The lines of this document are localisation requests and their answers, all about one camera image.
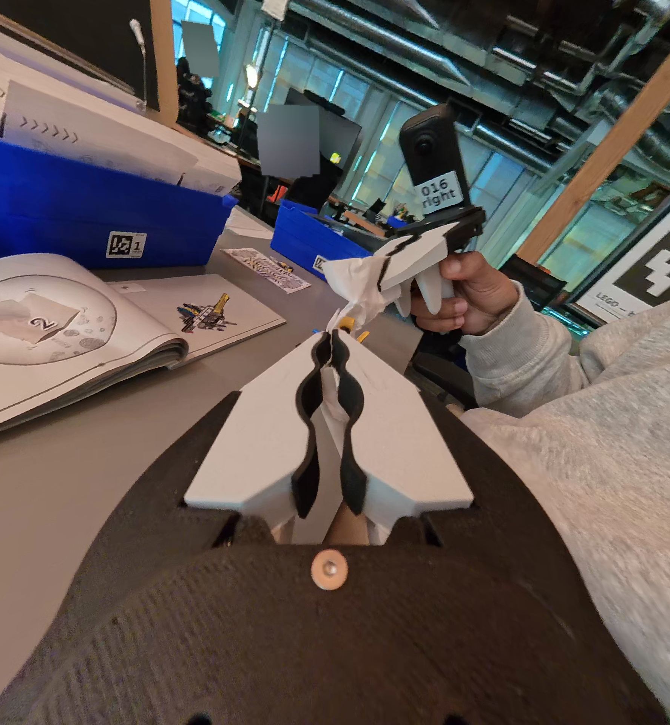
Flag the silver ventilation ducts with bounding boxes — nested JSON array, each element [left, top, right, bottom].
[[593, 85, 670, 176]]

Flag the person's right forearm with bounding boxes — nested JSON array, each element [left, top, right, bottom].
[[459, 280, 592, 419]]

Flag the small white paper bag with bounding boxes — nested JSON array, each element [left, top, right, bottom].
[[292, 255, 405, 546]]

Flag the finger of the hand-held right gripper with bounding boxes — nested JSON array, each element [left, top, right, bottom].
[[393, 222, 462, 254], [376, 239, 449, 293]]

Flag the person's right hand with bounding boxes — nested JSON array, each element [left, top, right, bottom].
[[411, 252, 526, 336]]

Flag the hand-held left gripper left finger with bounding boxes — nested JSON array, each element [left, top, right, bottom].
[[184, 331, 334, 543]]

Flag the black panel wooden frame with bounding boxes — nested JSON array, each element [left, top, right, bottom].
[[0, 0, 178, 128]]

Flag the printed sticker sheet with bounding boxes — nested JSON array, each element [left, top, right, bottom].
[[223, 247, 312, 294]]

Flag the open instruction booklet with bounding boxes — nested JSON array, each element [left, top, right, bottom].
[[0, 253, 287, 441]]

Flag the person's grey hoodie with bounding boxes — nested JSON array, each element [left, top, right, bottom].
[[460, 292, 670, 725]]

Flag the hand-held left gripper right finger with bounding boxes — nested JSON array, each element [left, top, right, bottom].
[[331, 334, 475, 543]]

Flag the partly built lego model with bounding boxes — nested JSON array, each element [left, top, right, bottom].
[[311, 316, 371, 345]]

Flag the wooden post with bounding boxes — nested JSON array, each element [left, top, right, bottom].
[[516, 23, 670, 267]]

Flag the metal wire stand white tips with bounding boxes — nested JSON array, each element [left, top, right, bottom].
[[129, 19, 150, 112]]

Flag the black monitor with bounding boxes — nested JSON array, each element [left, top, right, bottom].
[[283, 88, 364, 211]]

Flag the framed black-white marker sign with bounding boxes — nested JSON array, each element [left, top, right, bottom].
[[574, 190, 670, 328]]

